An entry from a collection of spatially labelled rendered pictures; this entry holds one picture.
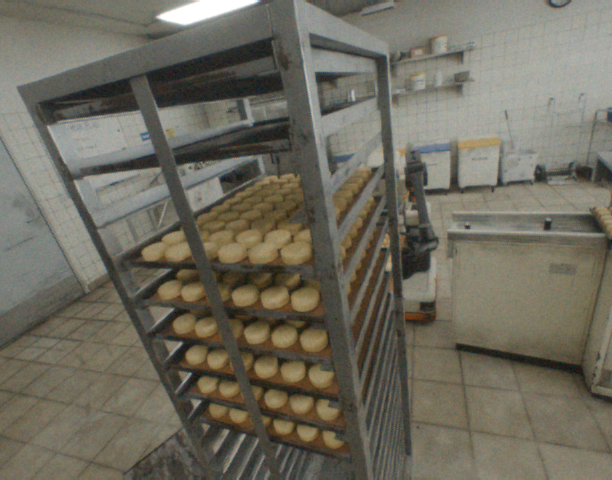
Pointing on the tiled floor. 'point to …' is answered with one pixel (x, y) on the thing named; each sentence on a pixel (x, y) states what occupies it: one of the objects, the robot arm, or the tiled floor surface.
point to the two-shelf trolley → (592, 136)
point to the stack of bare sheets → (169, 462)
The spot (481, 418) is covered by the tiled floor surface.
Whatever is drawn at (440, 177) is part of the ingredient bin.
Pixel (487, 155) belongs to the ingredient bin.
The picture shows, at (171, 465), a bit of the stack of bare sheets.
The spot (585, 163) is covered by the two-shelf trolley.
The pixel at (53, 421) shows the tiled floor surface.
